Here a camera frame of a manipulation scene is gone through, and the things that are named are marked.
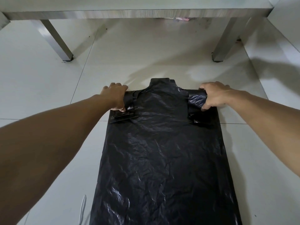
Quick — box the person's left hand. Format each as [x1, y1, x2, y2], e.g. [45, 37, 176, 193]
[100, 82, 129, 113]

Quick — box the person's right hand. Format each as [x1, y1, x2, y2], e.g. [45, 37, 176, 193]
[198, 81, 233, 112]

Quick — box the black plastic bag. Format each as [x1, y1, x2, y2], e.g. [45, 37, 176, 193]
[87, 78, 242, 225]

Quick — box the person's left forearm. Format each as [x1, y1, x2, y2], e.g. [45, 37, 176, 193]
[0, 94, 111, 225]

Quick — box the person's right forearm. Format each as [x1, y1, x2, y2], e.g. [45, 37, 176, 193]
[224, 89, 300, 179]

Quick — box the pink printed packet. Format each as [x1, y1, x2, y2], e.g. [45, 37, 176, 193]
[164, 17, 192, 22]

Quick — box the stainless steel table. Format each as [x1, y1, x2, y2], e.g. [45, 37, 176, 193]
[0, 0, 275, 63]

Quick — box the white cable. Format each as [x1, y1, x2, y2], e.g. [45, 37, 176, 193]
[78, 195, 87, 225]

